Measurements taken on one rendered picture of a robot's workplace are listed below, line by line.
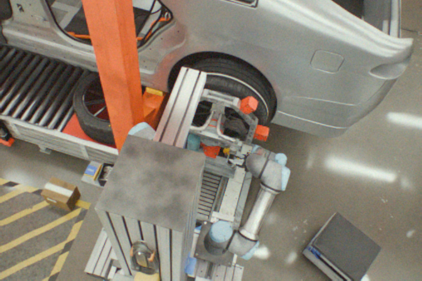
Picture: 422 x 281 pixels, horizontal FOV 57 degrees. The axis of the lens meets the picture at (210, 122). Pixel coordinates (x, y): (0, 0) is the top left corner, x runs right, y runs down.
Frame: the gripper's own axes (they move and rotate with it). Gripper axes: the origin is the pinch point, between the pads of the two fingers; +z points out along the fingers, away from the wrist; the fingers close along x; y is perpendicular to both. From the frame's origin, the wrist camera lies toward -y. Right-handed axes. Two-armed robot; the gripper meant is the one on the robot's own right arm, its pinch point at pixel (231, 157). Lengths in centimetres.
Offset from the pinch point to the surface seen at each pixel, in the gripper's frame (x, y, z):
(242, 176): -28, -75, -12
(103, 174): 26, -28, 82
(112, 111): 10, 29, 76
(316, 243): 19, -49, -75
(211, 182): -16, -80, 11
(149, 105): -31, -15, 71
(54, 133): 1, -44, 139
